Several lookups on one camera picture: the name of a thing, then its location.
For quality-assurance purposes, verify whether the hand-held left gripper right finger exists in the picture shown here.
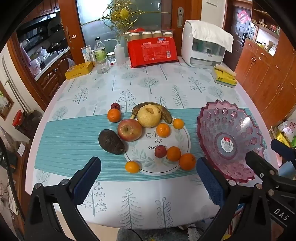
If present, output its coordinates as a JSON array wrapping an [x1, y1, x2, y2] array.
[[196, 157, 272, 241]]

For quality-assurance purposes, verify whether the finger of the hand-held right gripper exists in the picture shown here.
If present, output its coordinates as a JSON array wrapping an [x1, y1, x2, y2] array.
[[270, 138, 296, 164], [245, 150, 296, 197]]

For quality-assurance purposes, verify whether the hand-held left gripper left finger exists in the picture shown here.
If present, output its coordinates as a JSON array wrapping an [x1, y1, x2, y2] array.
[[24, 156, 102, 241]]

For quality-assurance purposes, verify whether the large mandarin orange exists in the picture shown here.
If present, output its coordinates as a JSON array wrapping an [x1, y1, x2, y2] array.
[[179, 153, 196, 171]]

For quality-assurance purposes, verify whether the dark avocado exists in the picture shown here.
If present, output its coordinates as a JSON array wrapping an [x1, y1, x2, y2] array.
[[98, 129, 126, 155]]

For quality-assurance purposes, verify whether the pink plastic fruit bowl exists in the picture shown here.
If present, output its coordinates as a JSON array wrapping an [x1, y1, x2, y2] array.
[[196, 100, 266, 181]]

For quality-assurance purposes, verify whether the red apple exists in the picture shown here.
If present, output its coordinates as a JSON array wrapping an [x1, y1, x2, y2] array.
[[117, 119, 143, 142]]

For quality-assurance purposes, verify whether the overripe banana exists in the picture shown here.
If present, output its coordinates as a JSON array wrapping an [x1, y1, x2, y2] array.
[[131, 102, 173, 124]]

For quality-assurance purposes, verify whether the yellow pear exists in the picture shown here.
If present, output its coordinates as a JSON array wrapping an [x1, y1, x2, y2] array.
[[137, 104, 162, 128]]

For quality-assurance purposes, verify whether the yellow plastic bag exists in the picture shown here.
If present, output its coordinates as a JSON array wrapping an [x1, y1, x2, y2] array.
[[276, 132, 290, 149]]

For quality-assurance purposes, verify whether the white plastic bag red print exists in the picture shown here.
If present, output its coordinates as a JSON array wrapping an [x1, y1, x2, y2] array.
[[277, 120, 296, 139]]

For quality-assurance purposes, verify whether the yellow tissue pack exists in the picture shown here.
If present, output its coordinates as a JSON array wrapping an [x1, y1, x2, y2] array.
[[211, 65, 237, 88]]

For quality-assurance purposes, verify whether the red container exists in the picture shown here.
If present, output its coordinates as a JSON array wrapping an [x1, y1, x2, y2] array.
[[13, 110, 23, 127]]

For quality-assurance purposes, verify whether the wooden kitchen cabinet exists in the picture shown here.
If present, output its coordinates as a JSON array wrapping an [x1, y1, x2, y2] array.
[[35, 50, 72, 98]]

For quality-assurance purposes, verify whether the yellow box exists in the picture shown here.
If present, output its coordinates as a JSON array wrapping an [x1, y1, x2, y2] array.
[[65, 62, 94, 80]]

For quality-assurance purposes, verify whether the clear glass cup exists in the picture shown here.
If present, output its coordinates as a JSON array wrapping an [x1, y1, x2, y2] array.
[[95, 56, 110, 75]]

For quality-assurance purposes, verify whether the dark entrance door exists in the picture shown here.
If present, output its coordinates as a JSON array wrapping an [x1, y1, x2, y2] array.
[[231, 5, 251, 61]]

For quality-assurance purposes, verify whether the white countertop appliance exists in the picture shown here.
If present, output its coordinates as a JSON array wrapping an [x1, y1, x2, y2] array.
[[181, 20, 226, 67]]

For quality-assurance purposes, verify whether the white blue carton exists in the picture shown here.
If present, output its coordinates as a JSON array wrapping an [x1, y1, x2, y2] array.
[[81, 45, 92, 63]]

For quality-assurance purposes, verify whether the white squeeze bottle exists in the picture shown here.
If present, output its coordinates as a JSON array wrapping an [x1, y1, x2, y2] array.
[[104, 38, 125, 65]]

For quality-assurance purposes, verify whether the clear plastic bottle green label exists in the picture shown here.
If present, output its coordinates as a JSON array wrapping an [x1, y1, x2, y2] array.
[[94, 37, 107, 62]]

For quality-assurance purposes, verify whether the white towel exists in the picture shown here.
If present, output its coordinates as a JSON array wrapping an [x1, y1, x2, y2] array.
[[186, 20, 234, 52]]

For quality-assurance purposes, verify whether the red door decoration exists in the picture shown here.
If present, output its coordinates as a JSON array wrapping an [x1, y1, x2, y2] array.
[[238, 10, 250, 24]]

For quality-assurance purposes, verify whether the frosted glass wooden door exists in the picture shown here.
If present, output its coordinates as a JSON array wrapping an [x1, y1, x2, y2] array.
[[59, 0, 201, 67]]

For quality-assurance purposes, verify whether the pack of beige jars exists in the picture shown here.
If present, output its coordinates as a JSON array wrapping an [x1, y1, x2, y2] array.
[[128, 29, 174, 42]]

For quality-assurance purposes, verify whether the gold door ornament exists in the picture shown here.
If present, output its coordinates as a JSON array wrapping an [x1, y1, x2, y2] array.
[[80, 0, 173, 35]]

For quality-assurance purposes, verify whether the brown wooden wall cabinet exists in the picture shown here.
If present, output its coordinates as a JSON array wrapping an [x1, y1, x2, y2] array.
[[235, 0, 296, 128]]

